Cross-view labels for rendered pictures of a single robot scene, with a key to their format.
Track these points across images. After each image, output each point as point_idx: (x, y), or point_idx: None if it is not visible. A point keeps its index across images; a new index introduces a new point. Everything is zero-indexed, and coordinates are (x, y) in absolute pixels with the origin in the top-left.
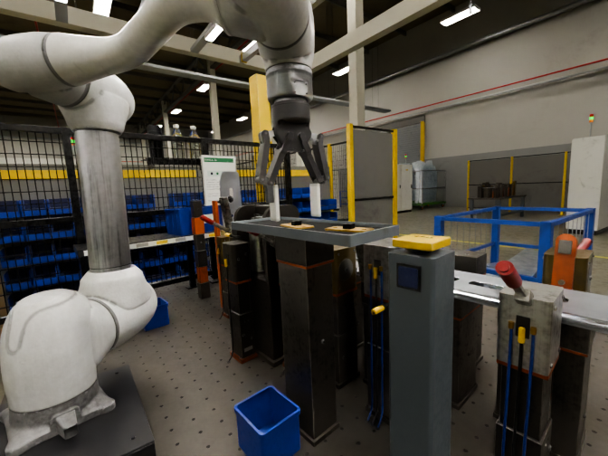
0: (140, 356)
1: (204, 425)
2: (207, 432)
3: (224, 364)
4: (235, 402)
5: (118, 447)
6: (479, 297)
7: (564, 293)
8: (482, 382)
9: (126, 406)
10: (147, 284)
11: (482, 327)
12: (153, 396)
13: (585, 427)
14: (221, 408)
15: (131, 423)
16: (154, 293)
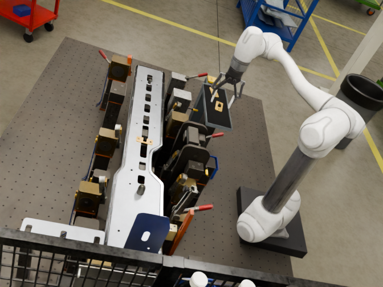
0: (232, 261)
1: (219, 193)
2: (219, 189)
3: (195, 214)
4: (204, 192)
5: (249, 191)
6: (164, 90)
7: (143, 74)
8: (121, 126)
9: (247, 206)
10: (248, 206)
11: (62, 123)
12: (232, 222)
13: (125, 106)
14: (210, 194)
15: (245, 197)
16: (241, 214)
